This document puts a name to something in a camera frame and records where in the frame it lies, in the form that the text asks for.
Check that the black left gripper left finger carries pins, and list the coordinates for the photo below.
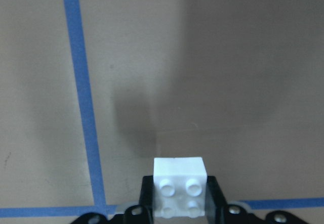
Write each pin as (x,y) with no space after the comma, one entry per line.
(146,199)

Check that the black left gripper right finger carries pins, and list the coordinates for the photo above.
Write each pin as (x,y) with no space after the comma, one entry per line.
(215,201)

